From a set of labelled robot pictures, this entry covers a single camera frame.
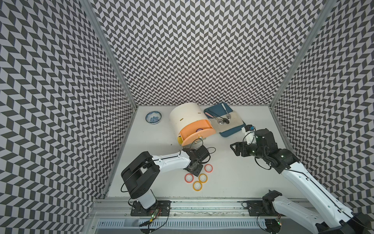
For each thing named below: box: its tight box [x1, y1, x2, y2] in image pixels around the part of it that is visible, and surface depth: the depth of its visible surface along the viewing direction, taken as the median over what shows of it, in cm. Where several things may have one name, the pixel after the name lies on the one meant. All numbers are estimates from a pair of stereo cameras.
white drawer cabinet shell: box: [169, 102, 211, 137], surface depth 88 cm
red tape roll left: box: [184, 173, 195, 184], surface depth 84 cm
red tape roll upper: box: [204, 163, 214, 174], surface depth 88 cm
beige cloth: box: [208, 110, 245, 134], surface depth 111 cm
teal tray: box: [203, 102, 246, 137], surface depth 114 cm
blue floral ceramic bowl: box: [145, 110, 163, 125], surface depth 110 cm
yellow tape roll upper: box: [198, 173, 208, 184], surface depth 84 cm
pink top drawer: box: [179, 119, 217, 147], surface depth 79 cm
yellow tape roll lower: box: [192, 180, 203, 192], surface depth 82 cm
